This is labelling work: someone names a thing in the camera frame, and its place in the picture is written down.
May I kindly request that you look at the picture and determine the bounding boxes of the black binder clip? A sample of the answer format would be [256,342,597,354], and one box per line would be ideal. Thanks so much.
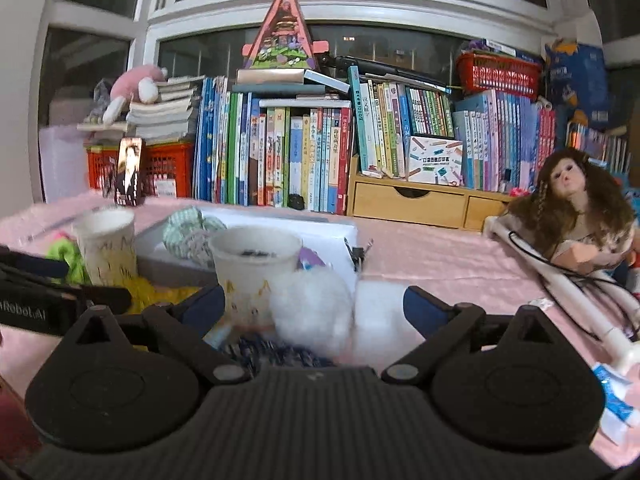
[345,237,375,273]

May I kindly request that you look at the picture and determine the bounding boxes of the white pencil printed box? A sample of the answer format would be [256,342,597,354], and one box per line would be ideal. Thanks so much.
[406,135,465,186]

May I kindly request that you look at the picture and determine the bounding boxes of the black folded tripod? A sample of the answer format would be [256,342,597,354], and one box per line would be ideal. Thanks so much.
[320,52,451,93]

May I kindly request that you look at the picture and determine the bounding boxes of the row of green spine books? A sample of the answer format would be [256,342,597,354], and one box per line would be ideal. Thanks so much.
[347,65,456,178]

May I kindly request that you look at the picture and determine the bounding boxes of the row of blue pink books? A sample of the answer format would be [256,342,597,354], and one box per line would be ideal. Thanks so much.
[452,89,557,193]

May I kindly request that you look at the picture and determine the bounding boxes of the yellow mesh scrubber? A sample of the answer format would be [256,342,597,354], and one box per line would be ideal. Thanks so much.
[122,275,201,316]

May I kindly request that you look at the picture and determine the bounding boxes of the blue white packet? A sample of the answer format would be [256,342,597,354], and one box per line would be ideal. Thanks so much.
[592,362,640,443]

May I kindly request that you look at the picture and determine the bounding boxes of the pile of flat lying books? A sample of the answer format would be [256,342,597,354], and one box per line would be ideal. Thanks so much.
[231,69,351,108]

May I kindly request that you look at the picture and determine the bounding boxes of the grey lanyard with ring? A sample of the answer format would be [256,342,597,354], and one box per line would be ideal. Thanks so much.
[27,212,83,241]

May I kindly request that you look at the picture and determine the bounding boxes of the white shallow box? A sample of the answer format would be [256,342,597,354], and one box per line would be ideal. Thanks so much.
[135,205,358,286]

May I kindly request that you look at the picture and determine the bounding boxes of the doll with brown curly hair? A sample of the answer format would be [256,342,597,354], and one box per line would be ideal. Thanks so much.
[505,147,640,276]

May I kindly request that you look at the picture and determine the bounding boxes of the black cable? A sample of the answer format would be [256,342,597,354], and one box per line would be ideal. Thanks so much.
[509,230,640,343]

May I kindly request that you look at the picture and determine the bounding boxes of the white fluffy ball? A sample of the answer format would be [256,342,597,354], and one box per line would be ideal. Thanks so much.
[270,266,355,361]

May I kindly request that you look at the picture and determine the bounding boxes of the pink quilted table cloth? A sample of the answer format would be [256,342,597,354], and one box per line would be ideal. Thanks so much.
[0,192,640,466]

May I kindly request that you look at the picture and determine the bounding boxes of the long row of colourful books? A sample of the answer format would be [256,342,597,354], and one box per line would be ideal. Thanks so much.
[192,75,356,213]

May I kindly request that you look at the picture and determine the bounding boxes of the white window frame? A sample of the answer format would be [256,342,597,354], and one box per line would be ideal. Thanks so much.
[37,0,601,201]

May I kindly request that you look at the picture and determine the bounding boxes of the blue printed bag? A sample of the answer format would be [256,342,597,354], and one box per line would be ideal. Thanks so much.
[542,40,611,126]

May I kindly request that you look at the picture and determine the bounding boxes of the green felt cloth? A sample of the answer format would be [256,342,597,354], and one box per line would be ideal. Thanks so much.
[46,240,91,286]

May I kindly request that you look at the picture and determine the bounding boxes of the blue patterned cloth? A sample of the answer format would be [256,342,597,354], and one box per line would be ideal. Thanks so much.
[220,335,336,376]

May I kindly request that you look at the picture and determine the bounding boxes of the red crate under book stack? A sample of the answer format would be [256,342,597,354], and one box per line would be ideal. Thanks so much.
[86,141,196,201]

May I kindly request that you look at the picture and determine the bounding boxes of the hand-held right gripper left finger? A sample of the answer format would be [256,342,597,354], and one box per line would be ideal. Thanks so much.
[75,285,251,387]

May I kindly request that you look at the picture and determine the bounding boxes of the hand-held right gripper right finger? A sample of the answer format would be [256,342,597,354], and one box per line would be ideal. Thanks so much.
[381,286,551,386]

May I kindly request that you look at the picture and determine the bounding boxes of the green white knitted cloth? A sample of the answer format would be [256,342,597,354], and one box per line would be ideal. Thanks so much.
[162,208,228,266]

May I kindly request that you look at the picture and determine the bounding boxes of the wooden drawer organizer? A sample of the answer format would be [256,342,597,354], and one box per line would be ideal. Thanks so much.
[347,155,516,233]

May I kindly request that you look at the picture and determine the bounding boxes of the red basket with books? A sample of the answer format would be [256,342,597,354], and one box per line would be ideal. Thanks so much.
[455,51,543,101]

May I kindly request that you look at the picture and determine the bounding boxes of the translucent pink plastic bin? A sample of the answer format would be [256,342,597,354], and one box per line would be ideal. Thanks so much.
[39,125,91,203]

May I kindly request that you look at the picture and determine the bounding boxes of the pink white plush rabbit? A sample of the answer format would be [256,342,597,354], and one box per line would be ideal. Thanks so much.
[102,64,168,125]

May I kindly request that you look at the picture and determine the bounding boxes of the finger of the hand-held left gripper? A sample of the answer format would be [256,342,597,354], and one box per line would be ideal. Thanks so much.
[60,282,133,315]
[0,245,70,279]

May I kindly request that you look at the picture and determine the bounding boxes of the pink triangular toy house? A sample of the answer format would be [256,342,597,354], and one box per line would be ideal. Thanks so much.
[241,0,328,72]

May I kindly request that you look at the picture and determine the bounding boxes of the photo card of man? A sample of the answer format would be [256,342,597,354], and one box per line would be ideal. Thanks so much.
[114,137,147,207]

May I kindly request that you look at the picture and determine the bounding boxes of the stack of grey white books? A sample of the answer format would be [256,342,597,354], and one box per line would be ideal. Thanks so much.
[125,76,206,145]

